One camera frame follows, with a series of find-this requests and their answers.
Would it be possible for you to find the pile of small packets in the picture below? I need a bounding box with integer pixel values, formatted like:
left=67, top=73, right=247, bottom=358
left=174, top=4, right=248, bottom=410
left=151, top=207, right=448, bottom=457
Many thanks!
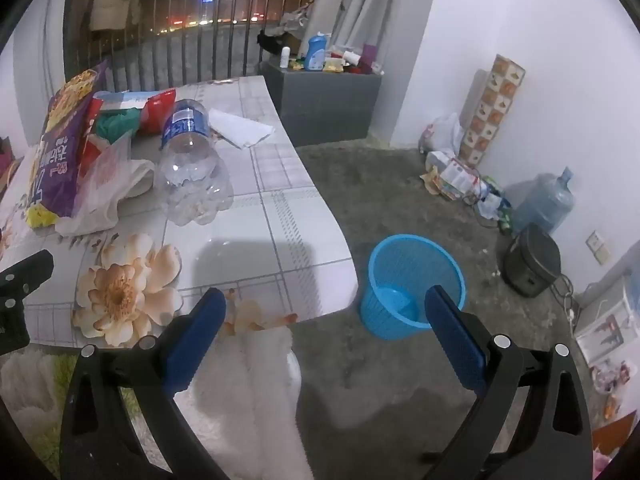
left=290, top=49, right=383, bottom=76

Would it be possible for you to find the white printed box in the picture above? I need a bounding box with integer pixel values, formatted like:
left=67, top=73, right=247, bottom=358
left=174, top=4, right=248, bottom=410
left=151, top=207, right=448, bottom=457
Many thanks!
left=574, top=280, right=640, bottom=361

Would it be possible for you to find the black rice cooker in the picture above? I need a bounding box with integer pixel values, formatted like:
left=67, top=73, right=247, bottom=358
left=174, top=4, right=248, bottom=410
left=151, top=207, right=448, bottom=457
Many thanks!
left=502, top=222, right=563, bottom=298

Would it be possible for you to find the blue plastic wastebasket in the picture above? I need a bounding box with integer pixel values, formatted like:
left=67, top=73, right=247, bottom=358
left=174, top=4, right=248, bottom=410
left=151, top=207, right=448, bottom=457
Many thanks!
left=360, top=234, right=467, bottom=342

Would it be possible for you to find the large blue water jug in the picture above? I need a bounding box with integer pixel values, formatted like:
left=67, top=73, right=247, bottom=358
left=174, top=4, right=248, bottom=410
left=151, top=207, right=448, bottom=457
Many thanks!
left=510, top=166, right=576, bottom=236

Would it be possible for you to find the white plastic bag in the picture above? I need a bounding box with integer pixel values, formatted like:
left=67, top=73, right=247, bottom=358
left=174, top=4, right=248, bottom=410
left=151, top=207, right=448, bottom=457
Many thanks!
left=55, top=132, right=156, bottom=236

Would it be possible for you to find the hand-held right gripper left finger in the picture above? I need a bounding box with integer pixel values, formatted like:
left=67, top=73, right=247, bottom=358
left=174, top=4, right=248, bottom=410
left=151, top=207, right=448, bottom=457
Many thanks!
left=60, top=287, right=236, bottom=480

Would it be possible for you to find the blue detergent bottle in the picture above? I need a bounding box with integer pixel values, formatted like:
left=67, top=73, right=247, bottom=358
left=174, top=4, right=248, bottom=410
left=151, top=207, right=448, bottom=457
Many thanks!
left=302, top=32, right=332, bottom=72

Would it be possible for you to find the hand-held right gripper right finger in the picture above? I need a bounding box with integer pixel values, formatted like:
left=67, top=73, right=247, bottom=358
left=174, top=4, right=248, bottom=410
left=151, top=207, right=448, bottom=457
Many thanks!
left=420, top=285, right=593, bottom=480

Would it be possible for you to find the metal balcony railing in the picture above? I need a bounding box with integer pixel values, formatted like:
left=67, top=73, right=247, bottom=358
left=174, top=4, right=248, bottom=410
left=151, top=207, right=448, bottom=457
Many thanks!
left=65, top=0, right=321, bottom=91

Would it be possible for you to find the dark cloth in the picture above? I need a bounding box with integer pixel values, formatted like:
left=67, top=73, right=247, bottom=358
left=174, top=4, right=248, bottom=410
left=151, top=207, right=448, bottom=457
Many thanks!
left=257, top=30, right=301, bottom=56

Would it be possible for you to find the wall socket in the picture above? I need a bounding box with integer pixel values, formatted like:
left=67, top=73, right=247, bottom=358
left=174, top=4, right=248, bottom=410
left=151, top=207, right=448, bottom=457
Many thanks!
left=586, top=230, right=612, bottom=265

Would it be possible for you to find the red plastic bag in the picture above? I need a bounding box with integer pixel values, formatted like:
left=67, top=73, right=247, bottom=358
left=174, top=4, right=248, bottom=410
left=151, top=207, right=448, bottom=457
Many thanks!
left=135, top=88, right=178, bottom=136

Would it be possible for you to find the white cable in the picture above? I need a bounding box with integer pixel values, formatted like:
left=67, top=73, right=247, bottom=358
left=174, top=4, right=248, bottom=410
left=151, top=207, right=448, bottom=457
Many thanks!
left=557, top=275, right=581, bottom=321

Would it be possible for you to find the translucent plastic bag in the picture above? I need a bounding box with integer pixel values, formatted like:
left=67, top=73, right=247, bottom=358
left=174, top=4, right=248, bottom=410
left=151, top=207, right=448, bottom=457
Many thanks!
left=425, top=112, right=466, bottom=156

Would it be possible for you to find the grey cabinet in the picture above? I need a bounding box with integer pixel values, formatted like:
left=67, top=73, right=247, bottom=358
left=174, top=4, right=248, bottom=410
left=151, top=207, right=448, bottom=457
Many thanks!
left=259, top=60, right=385, bottom=147

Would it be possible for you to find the pile of printed packaging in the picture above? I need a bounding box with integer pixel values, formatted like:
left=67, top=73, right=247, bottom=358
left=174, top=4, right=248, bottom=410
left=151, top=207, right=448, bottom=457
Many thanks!
left=420, top=150, right=501, bottom=203

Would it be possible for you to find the floral tablecloth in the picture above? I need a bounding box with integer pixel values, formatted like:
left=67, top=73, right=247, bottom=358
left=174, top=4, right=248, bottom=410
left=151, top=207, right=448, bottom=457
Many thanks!
left=0, top=75, right=360, bottom=351

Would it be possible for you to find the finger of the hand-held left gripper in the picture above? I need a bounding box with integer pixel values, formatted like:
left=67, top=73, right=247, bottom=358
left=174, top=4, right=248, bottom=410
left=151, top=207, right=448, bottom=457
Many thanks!
left=0, top=250, right=55, bottom=356

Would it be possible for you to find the white bottle blue cap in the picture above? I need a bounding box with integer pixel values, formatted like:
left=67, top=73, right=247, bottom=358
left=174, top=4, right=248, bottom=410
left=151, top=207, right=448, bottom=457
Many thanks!
left=207, top=108, right=276, bottom=150

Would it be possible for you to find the purple snack bag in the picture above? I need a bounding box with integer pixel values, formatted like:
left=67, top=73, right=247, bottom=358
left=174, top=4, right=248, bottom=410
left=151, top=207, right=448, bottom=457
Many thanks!
left=25, top=58, right=112, bottom=231

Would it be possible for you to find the green plastic bag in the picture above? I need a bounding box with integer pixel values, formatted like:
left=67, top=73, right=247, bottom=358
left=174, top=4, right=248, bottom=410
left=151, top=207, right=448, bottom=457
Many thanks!
left=95, top=107, right=146, bottom=143

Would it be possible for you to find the grey curtain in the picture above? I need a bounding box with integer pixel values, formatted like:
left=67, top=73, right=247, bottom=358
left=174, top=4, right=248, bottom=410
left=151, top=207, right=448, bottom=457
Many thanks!
left=320, top=0, right=441, bottom=58

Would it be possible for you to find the clear plastic bottle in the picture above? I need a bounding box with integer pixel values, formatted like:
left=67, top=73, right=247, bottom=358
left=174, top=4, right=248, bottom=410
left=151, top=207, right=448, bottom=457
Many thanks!
left=159, top=99, right=235, bottom=226

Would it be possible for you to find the tall patterned box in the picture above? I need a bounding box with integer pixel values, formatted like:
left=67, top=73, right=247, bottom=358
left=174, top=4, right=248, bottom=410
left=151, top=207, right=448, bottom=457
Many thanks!
left=459, top=53, right=527, bottom=166

